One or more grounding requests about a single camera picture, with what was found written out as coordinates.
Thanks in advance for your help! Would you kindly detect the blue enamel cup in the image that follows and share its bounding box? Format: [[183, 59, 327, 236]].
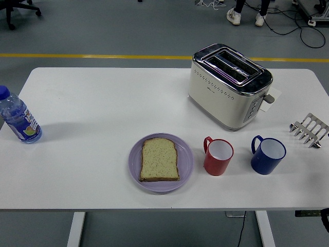
[[250, 135, 287, 175]]

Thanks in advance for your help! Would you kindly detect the white paper card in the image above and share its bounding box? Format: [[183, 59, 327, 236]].
[[259, 86, 282, 113]]

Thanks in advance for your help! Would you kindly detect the cream and chrome toaster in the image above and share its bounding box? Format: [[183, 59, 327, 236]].
[[187, 43, 276, 131]]

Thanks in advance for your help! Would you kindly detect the red enamel cup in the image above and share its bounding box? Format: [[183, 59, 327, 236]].
[[203, 136, 234, 177]]

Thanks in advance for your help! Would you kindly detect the black office chair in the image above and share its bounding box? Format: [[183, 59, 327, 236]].
[[0, 0, 42, 31]]

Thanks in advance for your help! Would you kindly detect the bread slice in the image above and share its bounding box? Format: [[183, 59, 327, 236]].
[[139, 137, 180, 182]]

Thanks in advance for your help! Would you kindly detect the black cable under table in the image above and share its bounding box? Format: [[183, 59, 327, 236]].
[[236, 210, 247, 247]]

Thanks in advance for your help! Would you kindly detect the black floor cable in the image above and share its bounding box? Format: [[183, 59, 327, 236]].
[[262, 4, 326, 49]]

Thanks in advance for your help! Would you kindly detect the plastic bottle with blue cap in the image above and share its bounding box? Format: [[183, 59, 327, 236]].
[[0, 85, 43, 144]]

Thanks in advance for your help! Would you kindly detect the white floor cable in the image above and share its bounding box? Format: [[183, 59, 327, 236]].
[[194, 0, 226, 11]]

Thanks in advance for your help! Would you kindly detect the white table leg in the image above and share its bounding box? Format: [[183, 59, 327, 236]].
[[66, 211, 86, 247], [255, 210, 276, 247]]

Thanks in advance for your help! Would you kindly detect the metal equipment frame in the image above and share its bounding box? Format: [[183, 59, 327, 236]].
[[293, 0, 329, 23]]

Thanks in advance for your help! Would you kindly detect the person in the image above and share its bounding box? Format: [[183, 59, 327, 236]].
[[226, 0, 272, 27]]

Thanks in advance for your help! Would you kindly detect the black power strip under table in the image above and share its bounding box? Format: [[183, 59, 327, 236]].
[[295, 209, 321, 218]]

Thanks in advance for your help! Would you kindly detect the purple plate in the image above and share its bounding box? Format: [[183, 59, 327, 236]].
[[128, 132, 195, 193]]

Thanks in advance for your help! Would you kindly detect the metal toast rack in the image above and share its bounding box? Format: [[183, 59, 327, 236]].
[[289, 112, 329, 149]]

